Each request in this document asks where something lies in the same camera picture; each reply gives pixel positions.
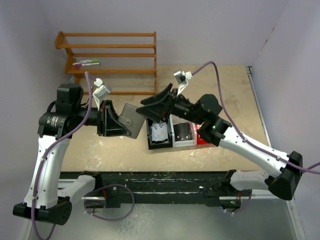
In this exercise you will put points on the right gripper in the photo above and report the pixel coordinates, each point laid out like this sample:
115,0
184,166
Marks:
171,100

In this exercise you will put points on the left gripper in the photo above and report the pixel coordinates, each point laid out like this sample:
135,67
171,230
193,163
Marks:
100,118

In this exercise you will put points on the grey card holder wallet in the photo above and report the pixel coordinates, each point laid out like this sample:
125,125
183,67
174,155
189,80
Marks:
131,119

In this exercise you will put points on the white plastic bin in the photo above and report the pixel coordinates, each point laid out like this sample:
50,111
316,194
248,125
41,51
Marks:
175,120

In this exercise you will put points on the red plastic bin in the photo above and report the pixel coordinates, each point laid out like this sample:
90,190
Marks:
198,140

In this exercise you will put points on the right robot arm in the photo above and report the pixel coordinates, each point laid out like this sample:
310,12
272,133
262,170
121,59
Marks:
280,171

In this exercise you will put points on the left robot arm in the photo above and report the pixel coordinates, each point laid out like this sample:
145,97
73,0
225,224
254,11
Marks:
44,202

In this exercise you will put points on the white VIP cards pile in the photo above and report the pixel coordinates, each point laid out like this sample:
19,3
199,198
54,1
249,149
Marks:
159,132

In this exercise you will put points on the black cards pile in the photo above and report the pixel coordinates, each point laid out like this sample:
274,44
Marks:
182,132

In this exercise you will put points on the green marker pen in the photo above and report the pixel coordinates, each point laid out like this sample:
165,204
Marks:
89,60

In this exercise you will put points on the pink marker pen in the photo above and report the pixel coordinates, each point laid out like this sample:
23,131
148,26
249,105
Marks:
86,64

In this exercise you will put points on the wooden shelf rack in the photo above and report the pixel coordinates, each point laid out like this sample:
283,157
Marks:
122,55

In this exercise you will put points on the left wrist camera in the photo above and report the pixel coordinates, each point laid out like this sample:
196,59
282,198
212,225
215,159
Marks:
101,91

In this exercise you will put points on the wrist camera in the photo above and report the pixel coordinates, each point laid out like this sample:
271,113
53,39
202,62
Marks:
101,91
182,79

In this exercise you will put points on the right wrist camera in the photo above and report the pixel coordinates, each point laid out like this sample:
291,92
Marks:
182,79

